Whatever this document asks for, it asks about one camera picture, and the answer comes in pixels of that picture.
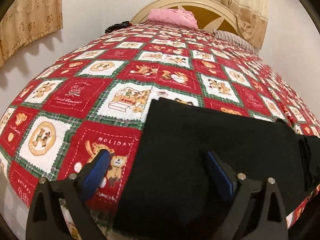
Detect red teddy bear bedspread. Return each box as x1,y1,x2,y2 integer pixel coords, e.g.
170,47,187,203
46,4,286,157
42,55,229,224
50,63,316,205
1,23,319,239

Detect striped pillow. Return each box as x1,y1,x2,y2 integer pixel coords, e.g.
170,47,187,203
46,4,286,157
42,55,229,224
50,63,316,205
213,29,257,54

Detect black clothing heap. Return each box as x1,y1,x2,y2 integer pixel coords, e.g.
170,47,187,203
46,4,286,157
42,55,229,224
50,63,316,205
105,21,132,34

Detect cream wooden headboard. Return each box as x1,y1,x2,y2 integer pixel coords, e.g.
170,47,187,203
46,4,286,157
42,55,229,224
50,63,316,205
131,0,242,37

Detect black pants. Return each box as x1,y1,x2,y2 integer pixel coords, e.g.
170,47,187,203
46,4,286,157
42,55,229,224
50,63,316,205
113,99,319,239

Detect beige side curtain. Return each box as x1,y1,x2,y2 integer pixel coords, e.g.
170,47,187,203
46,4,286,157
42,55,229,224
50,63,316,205
1,0,63,66

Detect pink folded blanket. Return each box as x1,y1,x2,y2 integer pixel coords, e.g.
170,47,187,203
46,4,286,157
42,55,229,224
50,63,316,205
146,9,198,30

